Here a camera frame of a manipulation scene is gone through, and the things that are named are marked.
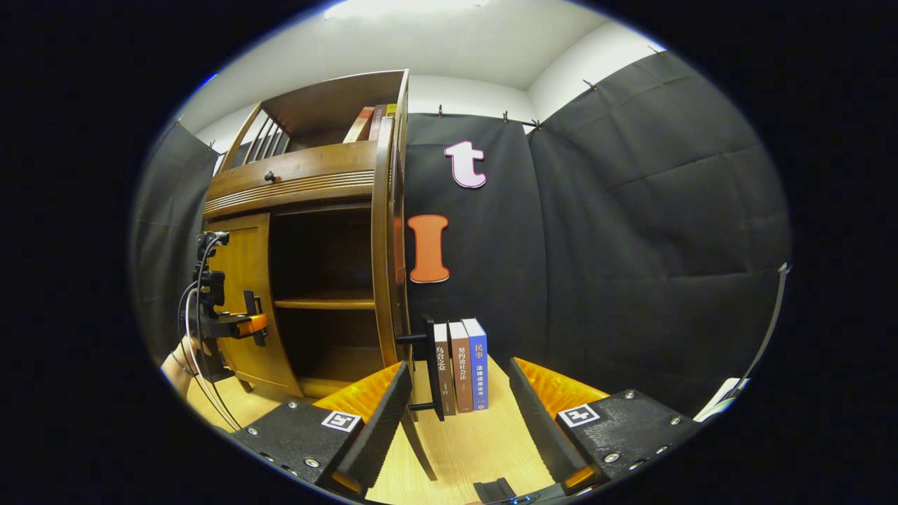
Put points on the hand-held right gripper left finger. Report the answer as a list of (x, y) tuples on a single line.
[(375, 428)]

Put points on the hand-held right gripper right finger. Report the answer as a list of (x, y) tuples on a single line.
[(544, 428)]

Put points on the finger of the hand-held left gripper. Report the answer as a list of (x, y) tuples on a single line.
[(252, 325)]

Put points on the wooden cabinet door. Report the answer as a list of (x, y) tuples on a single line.
[(242, 266), (386, 245)]

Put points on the wooden double-door shoe cabinet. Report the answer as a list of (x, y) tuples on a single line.
[(323, 105)]

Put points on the wooden cabinet drawer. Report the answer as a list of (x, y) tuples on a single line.
[(309, 172)]

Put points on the wooden inner shelf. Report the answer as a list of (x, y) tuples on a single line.
[(326, 303)]

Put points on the blue book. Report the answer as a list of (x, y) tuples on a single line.
[(478, 365)]

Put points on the black backdrop cloth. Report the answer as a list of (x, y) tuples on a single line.
[(631, 245)]

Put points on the reddish brown book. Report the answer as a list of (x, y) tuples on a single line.
[(377, 120)]

